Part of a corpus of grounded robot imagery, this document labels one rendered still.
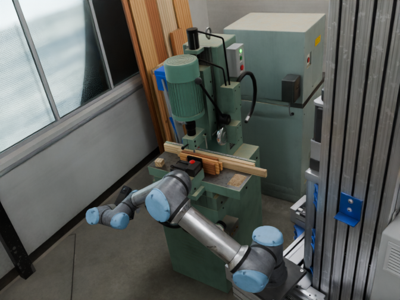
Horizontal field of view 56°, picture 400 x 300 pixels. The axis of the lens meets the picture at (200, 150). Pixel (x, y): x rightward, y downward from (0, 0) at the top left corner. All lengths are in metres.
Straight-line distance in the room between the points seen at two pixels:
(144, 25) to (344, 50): 2.49
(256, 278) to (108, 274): 1.71
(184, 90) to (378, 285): 1.19
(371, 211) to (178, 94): 1.07
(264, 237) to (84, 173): 2.12
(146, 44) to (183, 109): 1.55
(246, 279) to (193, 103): 0.94
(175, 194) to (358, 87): 0.71
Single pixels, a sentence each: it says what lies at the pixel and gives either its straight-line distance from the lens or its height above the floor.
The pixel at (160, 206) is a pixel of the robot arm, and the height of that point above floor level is 1.24.
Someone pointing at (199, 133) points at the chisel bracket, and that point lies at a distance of 2.13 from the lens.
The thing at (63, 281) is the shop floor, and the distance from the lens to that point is 3.04.
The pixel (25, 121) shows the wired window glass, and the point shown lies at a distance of 2.96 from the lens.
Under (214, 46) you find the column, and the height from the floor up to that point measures 1.52.
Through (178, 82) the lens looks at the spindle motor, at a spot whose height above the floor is 1.42.
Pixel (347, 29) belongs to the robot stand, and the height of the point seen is 1.81.
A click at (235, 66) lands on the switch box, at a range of 2.12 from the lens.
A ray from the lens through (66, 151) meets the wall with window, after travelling 3.13.
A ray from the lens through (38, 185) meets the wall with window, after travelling 3.05.
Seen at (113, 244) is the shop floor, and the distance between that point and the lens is 3.13.
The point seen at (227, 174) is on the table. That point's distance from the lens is 2.06.
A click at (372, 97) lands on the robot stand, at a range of 1.14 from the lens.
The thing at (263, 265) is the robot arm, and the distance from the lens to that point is 1.43.
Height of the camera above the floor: 2.11
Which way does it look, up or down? 32 degrees down
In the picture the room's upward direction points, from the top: 8 degrees counter-clockwise
